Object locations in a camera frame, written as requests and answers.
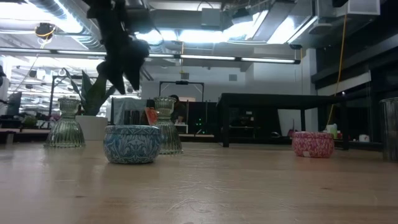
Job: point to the small white cup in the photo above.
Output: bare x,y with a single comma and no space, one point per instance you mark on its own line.
363,138

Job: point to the black workstation frame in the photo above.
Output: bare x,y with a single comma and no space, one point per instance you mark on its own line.
50,102

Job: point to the grey ceiling box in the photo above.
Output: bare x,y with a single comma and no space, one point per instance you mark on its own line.
211,17

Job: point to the black gantry frame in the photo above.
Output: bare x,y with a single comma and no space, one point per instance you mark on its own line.
182,82

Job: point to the blue patterned candle tin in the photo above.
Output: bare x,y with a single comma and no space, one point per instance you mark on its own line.
132,144

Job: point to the green snake plant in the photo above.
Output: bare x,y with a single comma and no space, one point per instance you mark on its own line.
91,99

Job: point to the bushy green plant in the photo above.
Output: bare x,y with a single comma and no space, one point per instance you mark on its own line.
30,121

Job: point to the black side table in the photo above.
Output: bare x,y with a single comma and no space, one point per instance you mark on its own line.
280,99

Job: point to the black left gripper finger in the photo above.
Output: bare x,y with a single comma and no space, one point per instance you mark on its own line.
117,79
134,74

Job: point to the small white table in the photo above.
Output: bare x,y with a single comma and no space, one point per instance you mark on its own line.
182,128

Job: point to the computer tower green lights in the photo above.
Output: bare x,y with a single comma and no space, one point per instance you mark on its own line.
199,121

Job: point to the ribbed glass candlestick holder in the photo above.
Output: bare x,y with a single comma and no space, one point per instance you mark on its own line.
66,130
169,137

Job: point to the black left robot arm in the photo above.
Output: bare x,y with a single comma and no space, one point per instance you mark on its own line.
105,18

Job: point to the pink patterned candle tin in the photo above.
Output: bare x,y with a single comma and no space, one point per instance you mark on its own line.
312,144

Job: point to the long ceiling light bar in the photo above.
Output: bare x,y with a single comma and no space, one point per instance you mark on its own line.
205,57

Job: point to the person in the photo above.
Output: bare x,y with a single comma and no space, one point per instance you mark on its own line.
178,109

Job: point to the grey cloth partition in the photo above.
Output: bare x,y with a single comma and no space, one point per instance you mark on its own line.
130,104

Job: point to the white ceiling vent box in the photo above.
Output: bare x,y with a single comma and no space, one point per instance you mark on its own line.
357,7

